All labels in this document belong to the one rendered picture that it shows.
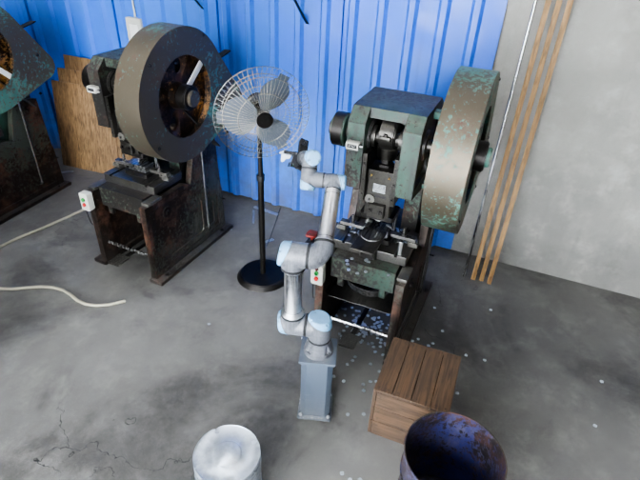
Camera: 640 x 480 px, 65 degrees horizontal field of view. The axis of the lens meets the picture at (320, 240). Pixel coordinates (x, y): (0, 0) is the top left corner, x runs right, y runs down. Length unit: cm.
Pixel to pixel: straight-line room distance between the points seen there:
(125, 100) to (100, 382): 162
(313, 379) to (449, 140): 136
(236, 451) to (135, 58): 210
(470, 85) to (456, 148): 31
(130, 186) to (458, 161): 235
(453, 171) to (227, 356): 179
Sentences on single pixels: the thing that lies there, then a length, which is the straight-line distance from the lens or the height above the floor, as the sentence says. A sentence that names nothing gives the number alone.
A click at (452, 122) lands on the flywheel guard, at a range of 230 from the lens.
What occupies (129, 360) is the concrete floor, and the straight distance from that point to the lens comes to 333.
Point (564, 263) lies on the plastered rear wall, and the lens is 429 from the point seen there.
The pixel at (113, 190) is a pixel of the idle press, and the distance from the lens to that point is 376.
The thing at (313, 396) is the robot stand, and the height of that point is 18.
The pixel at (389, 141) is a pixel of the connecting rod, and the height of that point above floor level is 135.
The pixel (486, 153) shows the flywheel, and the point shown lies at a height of 137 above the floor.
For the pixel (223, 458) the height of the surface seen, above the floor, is 35.
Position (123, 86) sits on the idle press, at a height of 148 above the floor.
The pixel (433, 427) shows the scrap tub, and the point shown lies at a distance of 250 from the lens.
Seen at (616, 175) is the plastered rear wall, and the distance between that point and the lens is 396.
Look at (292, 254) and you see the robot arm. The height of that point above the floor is 107.
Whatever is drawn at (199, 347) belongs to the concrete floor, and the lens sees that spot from 331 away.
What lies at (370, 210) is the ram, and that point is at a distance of 281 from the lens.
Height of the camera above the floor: 234
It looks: 34 degrees down
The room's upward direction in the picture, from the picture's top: 3 degrees clockwise
